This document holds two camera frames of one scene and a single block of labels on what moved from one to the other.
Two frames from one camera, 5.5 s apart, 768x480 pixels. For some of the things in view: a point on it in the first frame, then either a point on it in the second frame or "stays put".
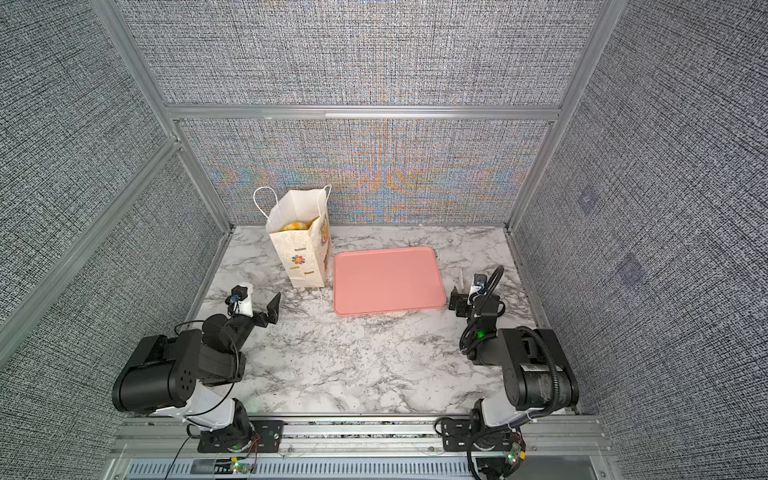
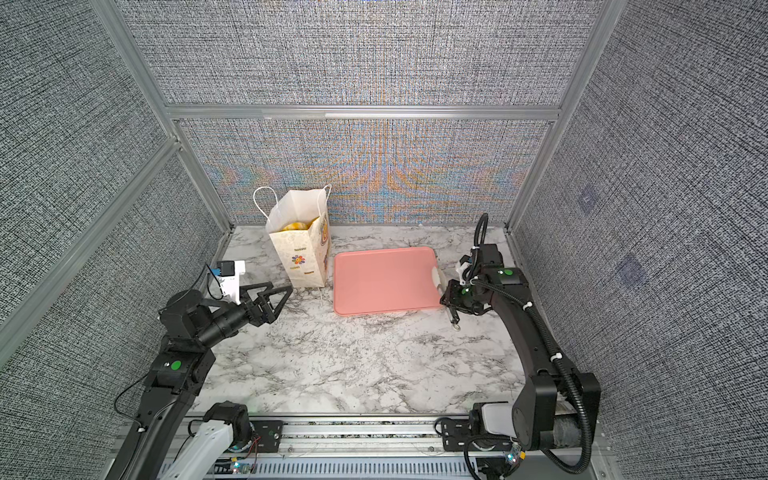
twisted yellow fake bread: x=295 y=226 stays put
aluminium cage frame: x=177 y=117 stays put
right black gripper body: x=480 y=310 -> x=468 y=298
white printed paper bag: x=298 y=223 stays put
